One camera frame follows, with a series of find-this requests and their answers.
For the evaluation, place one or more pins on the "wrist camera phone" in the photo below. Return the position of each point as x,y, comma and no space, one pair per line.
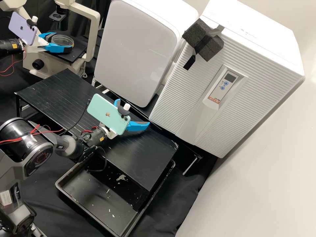
22,27
106,113

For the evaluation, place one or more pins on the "black platform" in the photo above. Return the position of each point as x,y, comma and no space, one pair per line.
185,150
61,98

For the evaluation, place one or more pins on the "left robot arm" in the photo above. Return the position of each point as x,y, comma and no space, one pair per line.
10,45

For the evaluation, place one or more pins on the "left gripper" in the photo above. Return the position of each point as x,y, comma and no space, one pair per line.
42,43

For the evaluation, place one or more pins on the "left wrist camera phone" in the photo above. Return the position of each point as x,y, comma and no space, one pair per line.
22,27

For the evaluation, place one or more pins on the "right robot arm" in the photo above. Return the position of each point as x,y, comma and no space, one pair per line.
22,138

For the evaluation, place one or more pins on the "white incubator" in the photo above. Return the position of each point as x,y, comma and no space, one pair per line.
251,22

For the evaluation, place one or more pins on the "white box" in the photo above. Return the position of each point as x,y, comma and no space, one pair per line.
135,49

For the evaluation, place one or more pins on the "cream microscope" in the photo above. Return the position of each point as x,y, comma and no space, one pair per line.
32,61

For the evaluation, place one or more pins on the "petri dish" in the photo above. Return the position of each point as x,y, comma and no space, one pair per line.
61,39

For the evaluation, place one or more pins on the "incubator door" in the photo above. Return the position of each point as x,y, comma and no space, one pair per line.
197,98

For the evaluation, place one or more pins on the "right wrist camera phone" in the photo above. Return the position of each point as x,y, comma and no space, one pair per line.
106,113

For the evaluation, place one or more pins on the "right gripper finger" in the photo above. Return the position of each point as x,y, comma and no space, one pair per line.
137,127

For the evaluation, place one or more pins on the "black tray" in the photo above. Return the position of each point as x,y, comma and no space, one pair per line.
93,197

